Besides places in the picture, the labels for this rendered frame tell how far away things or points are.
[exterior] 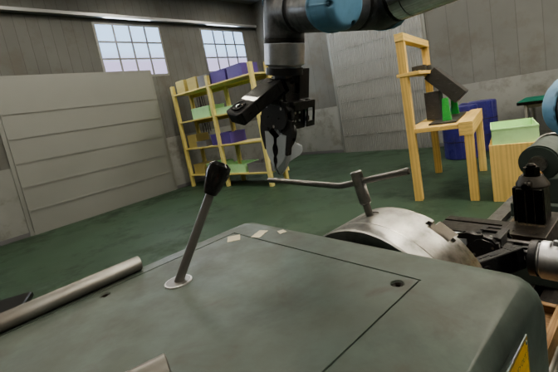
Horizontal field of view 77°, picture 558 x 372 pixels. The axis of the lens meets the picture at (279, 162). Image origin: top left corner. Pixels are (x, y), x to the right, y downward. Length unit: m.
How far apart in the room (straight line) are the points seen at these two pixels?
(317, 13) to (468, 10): 8.06
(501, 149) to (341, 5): 4.09
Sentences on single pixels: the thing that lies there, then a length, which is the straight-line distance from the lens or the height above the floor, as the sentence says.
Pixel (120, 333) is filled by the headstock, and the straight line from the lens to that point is 0.44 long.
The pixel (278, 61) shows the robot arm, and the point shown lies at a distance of 0.65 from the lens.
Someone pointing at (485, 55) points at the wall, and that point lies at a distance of 8.44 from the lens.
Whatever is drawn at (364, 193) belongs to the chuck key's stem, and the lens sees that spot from 0.66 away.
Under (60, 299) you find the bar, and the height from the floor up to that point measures 1.27.
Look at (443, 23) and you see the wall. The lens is 8.69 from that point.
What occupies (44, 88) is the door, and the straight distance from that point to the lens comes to 8.20.
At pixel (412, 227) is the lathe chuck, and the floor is 1.23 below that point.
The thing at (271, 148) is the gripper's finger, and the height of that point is 1.38.
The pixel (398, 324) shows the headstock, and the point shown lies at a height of 1.26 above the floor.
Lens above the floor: 1.45
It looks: 8 degrees down
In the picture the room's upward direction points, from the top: 10 degrees counter-clockwise
